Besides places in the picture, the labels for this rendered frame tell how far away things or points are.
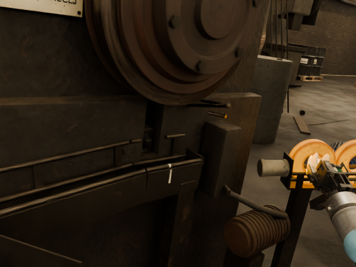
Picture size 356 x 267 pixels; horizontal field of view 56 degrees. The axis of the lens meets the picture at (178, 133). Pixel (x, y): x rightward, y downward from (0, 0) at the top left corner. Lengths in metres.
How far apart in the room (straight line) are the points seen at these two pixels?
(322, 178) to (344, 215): 0.14
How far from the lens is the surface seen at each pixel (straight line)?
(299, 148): 1.16
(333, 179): 1.06
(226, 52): 0.82
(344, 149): 1.22
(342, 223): 0.97
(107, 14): 0.72
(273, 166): 1.14
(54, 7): 0.81
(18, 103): 0.79
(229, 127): 1.03
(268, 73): 3.51
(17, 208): 0.76
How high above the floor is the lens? 1.07
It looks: 18 degrees down
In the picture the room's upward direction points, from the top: 8 degrees clockwise
